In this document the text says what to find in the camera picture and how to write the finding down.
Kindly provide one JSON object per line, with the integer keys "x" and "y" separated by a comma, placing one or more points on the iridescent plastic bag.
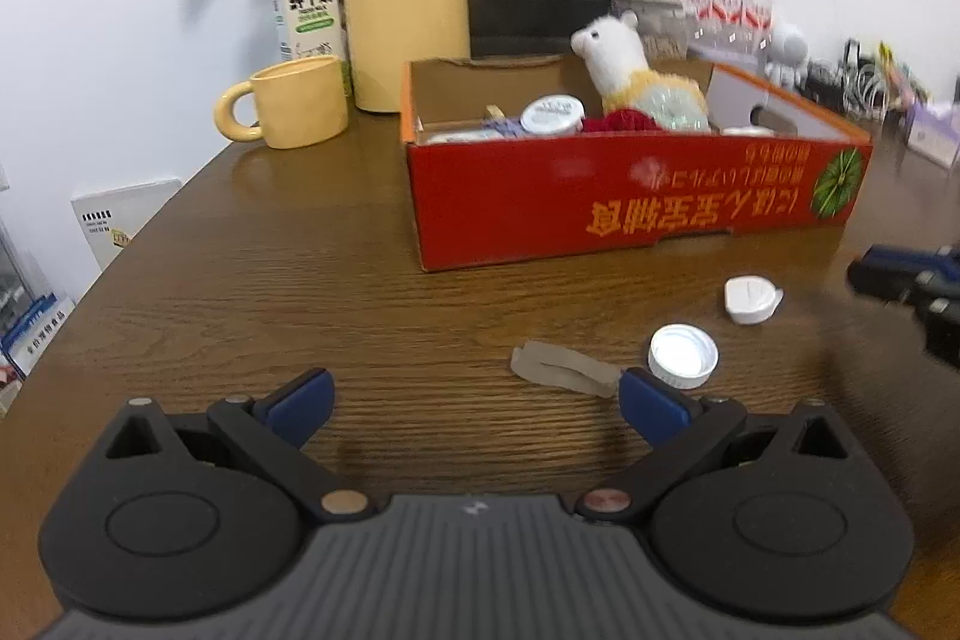
{"x": 676, "y": 109}

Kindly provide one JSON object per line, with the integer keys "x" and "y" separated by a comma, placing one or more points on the white yellow alpaca plush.
{"x": 614, "y": 56}

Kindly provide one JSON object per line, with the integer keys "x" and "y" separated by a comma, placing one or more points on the orange cardboard box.
{"x": 776, "y": 161}

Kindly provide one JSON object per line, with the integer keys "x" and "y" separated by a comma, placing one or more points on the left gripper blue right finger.
{"x": 654, "y": 410}

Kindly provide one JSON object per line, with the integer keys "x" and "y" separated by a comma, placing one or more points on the purple tissue pack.
{"x": 934, "y": 132}

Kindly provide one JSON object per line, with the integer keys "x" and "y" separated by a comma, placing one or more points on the clear seed container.
{"x": 664, "y": 32}

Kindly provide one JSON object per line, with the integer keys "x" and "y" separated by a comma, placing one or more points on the white rectangular case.
{"x": 481, "y": 135}

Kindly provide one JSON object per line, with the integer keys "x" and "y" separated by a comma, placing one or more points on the purple knitted cloth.
{"x": 510, "y": 128}

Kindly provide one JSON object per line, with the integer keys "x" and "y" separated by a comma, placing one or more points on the right water bottle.
{"x": 755, "y": 21}

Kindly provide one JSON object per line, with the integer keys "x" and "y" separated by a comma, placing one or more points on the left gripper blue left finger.
{"x": 297, "y": 410}

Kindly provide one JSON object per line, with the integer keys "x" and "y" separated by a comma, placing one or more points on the white bottle cap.
{"x": 682, "y": 356}

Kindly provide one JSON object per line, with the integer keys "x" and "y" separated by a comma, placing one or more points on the white robot speaker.
{"x": 786, "y": 57}

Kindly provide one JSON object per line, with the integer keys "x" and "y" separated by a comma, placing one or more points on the white round lidded jar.
{"x": 554, "y": 115}

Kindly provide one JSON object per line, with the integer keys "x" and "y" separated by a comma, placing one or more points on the middle water bottle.
{"x": 722, "y": 23}

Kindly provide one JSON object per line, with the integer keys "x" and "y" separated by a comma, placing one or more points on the yellow ceramic mug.
{"x": 298, "y": 104}

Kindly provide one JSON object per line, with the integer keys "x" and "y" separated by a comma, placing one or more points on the grey metal tin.
{"x": 748, "y": 62}

